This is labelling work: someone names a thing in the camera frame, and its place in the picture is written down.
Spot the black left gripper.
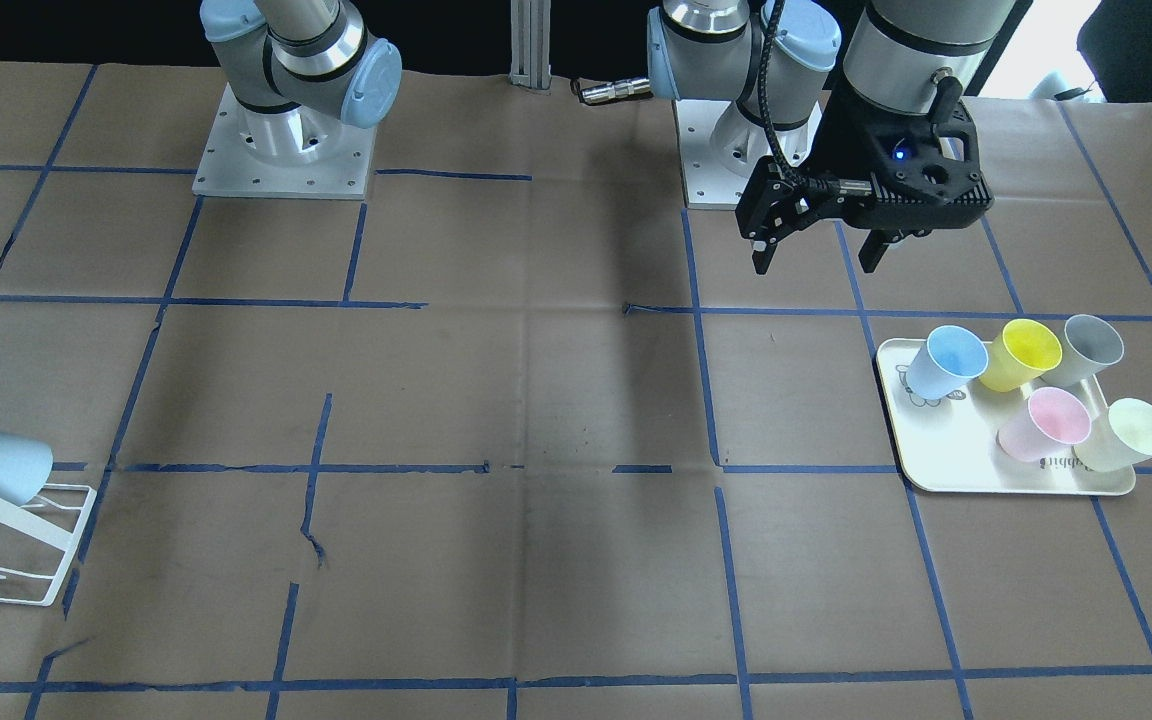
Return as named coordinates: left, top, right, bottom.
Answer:
left=751, top=76, right=995, bottom=275

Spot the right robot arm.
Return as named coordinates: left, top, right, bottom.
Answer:
left=198, top=1, right=402, bottom=165

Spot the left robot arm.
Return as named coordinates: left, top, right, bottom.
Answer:
left=646, top=1, right=1011, bottom=274

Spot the blue cup on tray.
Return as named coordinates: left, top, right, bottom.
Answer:
left=905, top=325, right=990, bottom=400

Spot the yellow cup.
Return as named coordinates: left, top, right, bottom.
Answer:
left=978, top=318, right=1062, bottom=392

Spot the grey cup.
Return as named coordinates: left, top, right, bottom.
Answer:
left=1041, top=314, right=1126, bottom=387

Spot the pink cup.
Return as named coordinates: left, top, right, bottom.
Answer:
left=996, top=387, right=1092, bottom=462

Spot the pale green cup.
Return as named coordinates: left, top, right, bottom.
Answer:
left=1073, top=397, right=1152, bottom=471

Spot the cream plastic tray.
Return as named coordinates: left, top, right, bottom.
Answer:
left=876, top=338, right=1137, bottom=497

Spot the silver metal connector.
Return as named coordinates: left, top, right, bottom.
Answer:
left=570, top=77, right=652, bottom=106

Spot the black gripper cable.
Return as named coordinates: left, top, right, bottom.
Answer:
left=751, top=0, right=877, bottom=191

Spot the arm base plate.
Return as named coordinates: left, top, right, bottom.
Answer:
left=673, top=99, right=771, bottom=210
left=192, top=86, right=376, bottom=200

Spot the aluminium frame post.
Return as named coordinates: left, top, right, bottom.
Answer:
left=508, top=0, right=552, bottom=94

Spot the white wire cup rack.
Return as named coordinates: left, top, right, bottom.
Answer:
left=0, top=484, right=96, bottom=607

